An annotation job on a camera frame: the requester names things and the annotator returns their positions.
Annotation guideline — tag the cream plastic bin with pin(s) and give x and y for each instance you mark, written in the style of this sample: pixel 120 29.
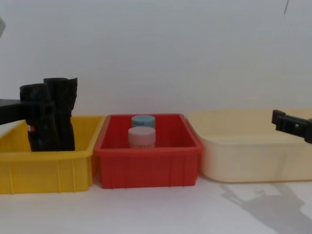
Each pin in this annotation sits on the cream plastic bin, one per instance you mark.
pixel 243 161

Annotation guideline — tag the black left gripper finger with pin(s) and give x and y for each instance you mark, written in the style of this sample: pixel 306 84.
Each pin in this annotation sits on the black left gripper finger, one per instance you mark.
pixel 11 111

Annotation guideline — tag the jar with pink lid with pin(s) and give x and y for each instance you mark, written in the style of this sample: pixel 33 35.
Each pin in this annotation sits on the jar with pink lid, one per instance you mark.
pixel 142 137

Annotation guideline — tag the jar with blue lid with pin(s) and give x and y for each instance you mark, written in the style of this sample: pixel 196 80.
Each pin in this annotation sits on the jar with blue lid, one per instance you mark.
pixel 143 121

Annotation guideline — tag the yellow plastic bin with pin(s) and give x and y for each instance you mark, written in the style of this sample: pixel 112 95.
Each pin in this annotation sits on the yellow plastic bin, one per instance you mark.
pixel 48 170

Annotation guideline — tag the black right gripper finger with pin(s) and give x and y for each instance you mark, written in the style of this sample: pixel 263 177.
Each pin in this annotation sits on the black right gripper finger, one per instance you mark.
pixel 293 125

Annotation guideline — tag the red plastic bin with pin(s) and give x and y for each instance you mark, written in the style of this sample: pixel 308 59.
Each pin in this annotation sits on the red plastic bin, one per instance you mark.
pixel 146 168

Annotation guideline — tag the black bottle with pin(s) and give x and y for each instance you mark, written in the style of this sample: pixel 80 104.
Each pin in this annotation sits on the black bottle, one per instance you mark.
pixel 64 109
pixel 40 117

